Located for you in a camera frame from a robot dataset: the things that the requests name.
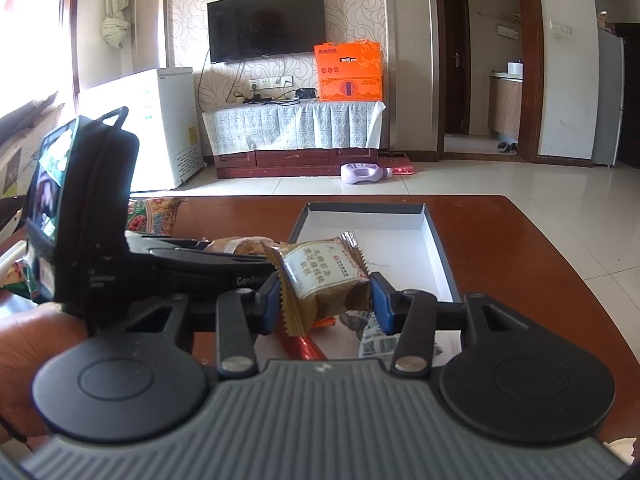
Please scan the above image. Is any clear printed snack packet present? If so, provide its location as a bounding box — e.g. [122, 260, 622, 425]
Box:
[339, 309, 444, 361]

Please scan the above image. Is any brown gold pastry packet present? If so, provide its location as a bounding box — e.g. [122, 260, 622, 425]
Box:
[262, 232, 371, 337]

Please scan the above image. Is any black router box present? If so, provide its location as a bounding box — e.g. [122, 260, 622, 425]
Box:
[295, 88, 318, 100]

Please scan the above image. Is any white patterned cabinet cloth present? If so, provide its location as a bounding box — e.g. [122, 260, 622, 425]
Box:
[203, 100, 386, 156]

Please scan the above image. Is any black wall television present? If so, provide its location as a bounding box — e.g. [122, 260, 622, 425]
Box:
[207, 0, 326, 64]

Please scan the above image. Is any red wooden tv cabinet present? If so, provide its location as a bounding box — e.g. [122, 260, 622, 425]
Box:
[214, 148, 414, 179]

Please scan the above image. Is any pair of slippers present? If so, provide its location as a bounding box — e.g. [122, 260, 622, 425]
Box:
[497, 141, 518, 154]

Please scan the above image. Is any silver refrigerator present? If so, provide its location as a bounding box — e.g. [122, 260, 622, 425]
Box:
[592, 29, 625, 167]

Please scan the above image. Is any orange gift box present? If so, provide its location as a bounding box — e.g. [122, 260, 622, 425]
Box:
[314, 40, 384, 102]

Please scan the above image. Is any grey shallow cardboard box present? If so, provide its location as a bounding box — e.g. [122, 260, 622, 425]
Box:
[252, 201, 462, 361]

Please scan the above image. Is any long orange snack bar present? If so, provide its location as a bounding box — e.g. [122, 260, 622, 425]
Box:
[276, 318, 328, 361]

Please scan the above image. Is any purple detergent bottle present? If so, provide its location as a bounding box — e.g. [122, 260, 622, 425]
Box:
[340, 162, 393, 185]

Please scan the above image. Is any white chest freezer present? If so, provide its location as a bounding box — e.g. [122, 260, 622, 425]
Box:
[78, 67, 204, 193]

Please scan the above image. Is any wooden kitchen cabinet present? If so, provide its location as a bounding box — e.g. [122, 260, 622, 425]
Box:
[488, 74, 523, 141]

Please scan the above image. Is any crumpled white tissue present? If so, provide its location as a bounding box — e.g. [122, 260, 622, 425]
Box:
[604, 438, 637, 466]

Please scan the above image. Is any person's left hand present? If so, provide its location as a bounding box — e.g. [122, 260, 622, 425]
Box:
[1, 302, 87, 443]

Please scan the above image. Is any green shrimp chips bag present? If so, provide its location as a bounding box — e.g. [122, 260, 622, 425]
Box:
[126, 197, 182, 236]
[0, 258, 40, 301]

